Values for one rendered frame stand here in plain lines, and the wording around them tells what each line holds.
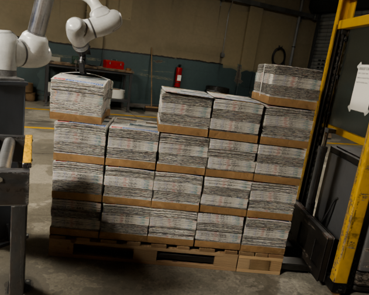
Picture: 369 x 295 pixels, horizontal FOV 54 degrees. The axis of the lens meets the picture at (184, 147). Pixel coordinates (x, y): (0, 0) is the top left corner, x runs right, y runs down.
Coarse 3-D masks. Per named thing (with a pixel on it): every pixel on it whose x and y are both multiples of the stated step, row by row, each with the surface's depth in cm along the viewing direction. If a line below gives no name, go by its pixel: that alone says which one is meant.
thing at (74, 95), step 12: (60, 84) 194; (72, 84) 195; (84, 84) 195; (96, 84) 197; (60, 96) 197; (72, 96) 198; (84, 96) 198; (96, 96) 198; (60, 108) 200; (72, 108) 200; (84, 108) 200; (96, 108) 201
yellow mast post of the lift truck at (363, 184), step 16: (368, 128) 197; (368, 144) 195; (368, 160) 197; (368, 176) 199; (352, 192) 205; (368, 192) 201; (352, 208) 204; (352, 224) 205; (352, 240) 208; (336, 256) 214; (352, 256) 210; (336, 272) 213
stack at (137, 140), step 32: (64, 128) 201; (96, 128) 202; (128, 128) 205; (160, 160) 209; (192, 160) 210; (224, 160) 212; (96, 192) 211; (128, 192) 212; (160, 192) 214; (192, 192) 214; (224, 192) 216; (64, 224) 215; (96, 224) 216; (128, 224) 217; (160, 224) 218; (192, 224) 219; (224, 224) 221; (64, 256) 219; (96, 256) 220; (224, 256) 226
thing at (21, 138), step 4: (0, 136) 163; (4, 136) 164; (8, 136) 165; (12, 136) 166; (16, 136) 167; (20, 136) 168; (24, 136) 169; (0, 140) 164; (16, 140) 166; (20, 140) 167; (24, 140) 167; (0, 144) 164; (16, 144) 166; (20, 144) 167; (24, 144) 168; (0, 148) 164; (16, 148) 167; (20, 148) 168; (16, 152) 167; (20, 152) 168; (16, 156) 168; (20, 156) 168; (12, 160) 168; (16, 160) 168; (20, 160) 169
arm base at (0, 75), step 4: (0, 72) 201; (4, 72) 202; (8, 72) 203; (12, 72) 206; (16, 72) 211; (0, 76) 201; (4, 76) 202; (8, 76) 204; (12, 76) 206; (16, 76) 210; (0, 80) 200; (4, 80) 202; (8, 80) 204; (12, 80) 206; (16, 80) 208; (20, 80) 209; (24, 80) 211
